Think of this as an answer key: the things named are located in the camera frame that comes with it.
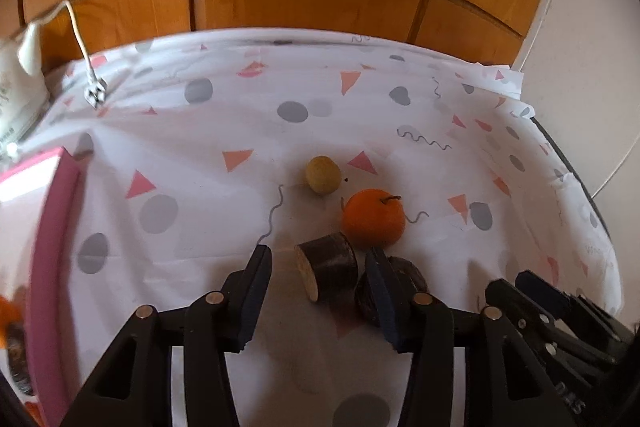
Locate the printed white tablecloth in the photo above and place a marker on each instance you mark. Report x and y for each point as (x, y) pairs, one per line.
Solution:
(200, 187)

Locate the dark round eggplant piece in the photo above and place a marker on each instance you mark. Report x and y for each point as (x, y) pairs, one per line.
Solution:
(410, 276)

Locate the round dark water chestnut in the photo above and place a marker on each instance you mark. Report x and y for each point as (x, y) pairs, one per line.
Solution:
(20, 357)

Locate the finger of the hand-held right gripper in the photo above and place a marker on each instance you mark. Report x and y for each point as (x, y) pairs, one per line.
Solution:
(515, 302)
(542, 289)

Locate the large orange with stem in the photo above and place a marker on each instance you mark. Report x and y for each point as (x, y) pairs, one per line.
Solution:
(372, 217)

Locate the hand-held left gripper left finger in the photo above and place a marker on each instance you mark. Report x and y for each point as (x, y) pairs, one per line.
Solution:
(255, 297)

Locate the small orange tangerine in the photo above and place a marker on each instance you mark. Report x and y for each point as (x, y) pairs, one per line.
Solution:
(6, 319)

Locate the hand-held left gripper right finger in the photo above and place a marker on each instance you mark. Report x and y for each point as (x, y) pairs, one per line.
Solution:
(382, 302)

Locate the white ceramic electric kettle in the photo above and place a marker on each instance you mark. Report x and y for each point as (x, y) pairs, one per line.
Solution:
(15, 77)

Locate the pink tray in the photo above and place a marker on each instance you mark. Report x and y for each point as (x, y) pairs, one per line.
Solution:
(55, 257)

